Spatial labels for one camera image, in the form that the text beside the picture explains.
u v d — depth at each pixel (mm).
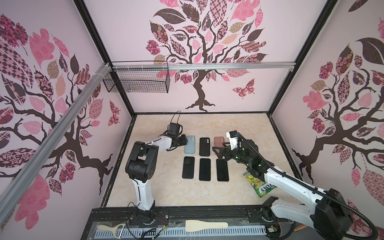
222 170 899
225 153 697
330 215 398
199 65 929
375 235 360
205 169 902
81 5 666
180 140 896
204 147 1003
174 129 806
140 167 509
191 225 718
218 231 700
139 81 1220
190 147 1012
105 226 710
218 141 1030
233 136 683
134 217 727
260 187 812
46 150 503
